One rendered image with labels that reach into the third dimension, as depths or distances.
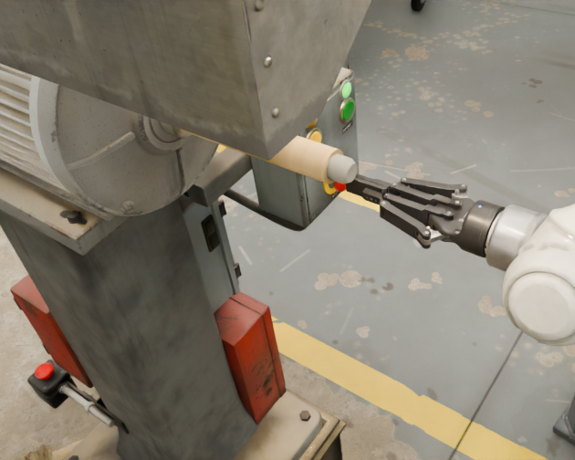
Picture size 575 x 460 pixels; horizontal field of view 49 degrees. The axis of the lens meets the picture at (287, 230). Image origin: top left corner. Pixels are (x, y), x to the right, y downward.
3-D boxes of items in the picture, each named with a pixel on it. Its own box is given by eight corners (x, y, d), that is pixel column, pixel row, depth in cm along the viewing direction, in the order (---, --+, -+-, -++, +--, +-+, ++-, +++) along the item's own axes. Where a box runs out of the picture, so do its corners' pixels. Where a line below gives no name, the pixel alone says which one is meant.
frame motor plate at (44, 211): (-72, 170, 93) (-85, 149, 90) (57, 91, 105) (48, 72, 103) (83, 257, 75) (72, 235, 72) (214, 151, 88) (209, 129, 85)
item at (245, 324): (179, 377, 155) (138, 277, 130) (213, 342, 161) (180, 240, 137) (257, 427, 142) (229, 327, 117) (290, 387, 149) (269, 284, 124)
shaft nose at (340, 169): (344, 156, 57) (335, 181, 57) (332, 151, 55) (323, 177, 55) (363, 162, 56) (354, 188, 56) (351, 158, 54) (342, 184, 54)
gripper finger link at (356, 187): (387, 203, 95) (385, 205, 95) (349, 188, 99) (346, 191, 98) (387, 187, 93) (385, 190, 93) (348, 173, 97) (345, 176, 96)
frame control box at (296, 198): (183, 226, 111) (144, 100, 94) (257, 162, 123) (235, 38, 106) (294, 278, 99) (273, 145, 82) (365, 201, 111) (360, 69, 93)
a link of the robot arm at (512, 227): (544, 250, 88) (503, 236, 91) (555, 202, 82) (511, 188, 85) (519, 293, 84) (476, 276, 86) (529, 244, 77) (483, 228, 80)
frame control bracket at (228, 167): (189, 200, 95) (183, 180, 92) (266, 135, 105) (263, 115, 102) (208, 209, 93) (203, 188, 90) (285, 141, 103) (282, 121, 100)
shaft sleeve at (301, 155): (203, 105, 66) (193, 134, 66) (182, 98, 63) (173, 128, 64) (347, 152, 57) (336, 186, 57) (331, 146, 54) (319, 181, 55)
